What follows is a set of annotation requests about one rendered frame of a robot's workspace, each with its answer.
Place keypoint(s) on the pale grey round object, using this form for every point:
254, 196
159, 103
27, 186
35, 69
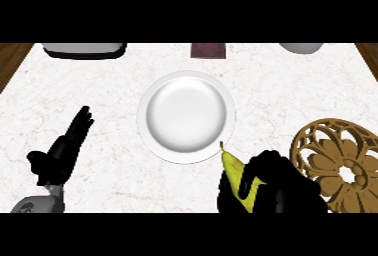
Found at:
301, 48

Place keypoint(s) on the grey and black appliance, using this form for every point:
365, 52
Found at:
83, 50

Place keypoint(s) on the yellow pear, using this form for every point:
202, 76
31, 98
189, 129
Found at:
233, 173

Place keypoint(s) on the brown wooden openwork placemat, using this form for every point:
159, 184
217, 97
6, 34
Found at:
340, 166

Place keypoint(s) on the white plate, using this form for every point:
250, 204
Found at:
186, 116

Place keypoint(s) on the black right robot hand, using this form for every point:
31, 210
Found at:
285, 186

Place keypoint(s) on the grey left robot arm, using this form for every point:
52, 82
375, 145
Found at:
40, 202

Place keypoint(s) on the dark red box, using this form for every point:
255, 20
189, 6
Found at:
208, 50

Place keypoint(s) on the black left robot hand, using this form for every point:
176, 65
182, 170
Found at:
62, 153

